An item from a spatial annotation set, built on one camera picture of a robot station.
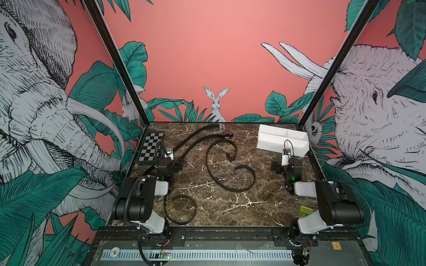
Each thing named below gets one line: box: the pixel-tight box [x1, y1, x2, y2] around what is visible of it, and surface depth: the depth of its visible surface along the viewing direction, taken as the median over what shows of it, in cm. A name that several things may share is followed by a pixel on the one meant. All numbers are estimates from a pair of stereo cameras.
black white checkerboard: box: [137, 131, 165, 166], surface depth 103 cm
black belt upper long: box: [173, 123, 220, 153], surface depth 117 cm
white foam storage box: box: [256, 124, 310, 158], surface depth 110 cm
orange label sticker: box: [330, 241, 343, 251], surface depth 73 cm
